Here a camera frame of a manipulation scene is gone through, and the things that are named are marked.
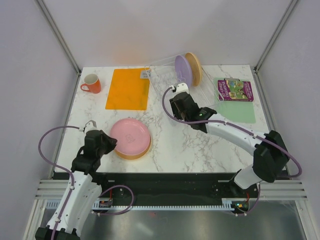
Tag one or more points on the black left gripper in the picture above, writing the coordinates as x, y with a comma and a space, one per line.
111, 142

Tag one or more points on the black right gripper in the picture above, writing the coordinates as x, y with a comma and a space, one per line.
174, 109

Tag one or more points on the light yellow plate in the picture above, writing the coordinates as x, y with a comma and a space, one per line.
132, 151

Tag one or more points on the pink plate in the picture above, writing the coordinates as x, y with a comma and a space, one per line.
129, 130

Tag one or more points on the purple plate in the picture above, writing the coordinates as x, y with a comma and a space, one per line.
183, 70

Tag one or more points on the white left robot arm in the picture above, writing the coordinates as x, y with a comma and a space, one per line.
82, 189

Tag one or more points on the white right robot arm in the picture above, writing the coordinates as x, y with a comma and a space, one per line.
267, 149

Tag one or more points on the purple children's book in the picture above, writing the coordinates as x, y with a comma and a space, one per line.
232, 89

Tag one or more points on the green cutting mat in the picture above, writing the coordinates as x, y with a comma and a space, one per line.
237, 111

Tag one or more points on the orange cutting mat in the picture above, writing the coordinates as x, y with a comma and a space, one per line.
129, 90

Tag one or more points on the orange ceramic mug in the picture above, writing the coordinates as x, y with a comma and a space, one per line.
91, 84

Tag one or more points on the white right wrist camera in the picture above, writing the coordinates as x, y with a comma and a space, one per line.
180, 88

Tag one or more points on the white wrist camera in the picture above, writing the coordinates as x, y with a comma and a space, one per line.
180, 88
91, 125

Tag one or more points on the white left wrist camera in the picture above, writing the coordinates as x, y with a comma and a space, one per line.
91, 125

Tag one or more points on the clear wire dish rack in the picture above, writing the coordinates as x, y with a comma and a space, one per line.
162, 75

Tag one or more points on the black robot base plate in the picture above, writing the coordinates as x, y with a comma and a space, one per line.
173, 188

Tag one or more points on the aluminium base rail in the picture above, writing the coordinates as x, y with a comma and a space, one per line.
280, 190

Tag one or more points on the white cable duct strip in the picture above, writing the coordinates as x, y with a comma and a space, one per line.
104, 205

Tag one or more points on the right aluminium frame post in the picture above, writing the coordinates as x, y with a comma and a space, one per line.
276, 33

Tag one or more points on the aluminium frame post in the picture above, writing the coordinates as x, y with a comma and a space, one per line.
276, 33
58, 35

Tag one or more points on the left aluminium frame post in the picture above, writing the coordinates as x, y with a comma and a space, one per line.
58, 35

